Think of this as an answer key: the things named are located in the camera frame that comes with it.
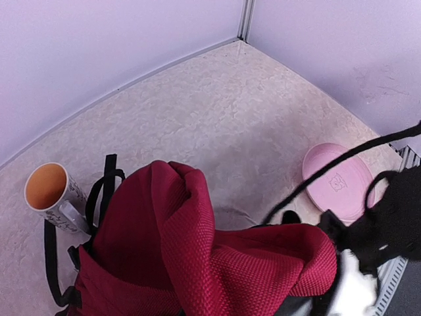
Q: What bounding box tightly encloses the red student backpack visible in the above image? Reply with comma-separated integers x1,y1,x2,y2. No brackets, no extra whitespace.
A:
44,155,338,315

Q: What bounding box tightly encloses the pink round plate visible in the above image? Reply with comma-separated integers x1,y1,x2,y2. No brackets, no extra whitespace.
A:
302,143,374,224

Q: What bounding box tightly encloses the white paper cup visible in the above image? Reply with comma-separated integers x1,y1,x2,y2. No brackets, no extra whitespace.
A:
24,163,89,234

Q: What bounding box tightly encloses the right metal corner post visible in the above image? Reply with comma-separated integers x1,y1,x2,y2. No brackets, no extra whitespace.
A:
237,0,255,43

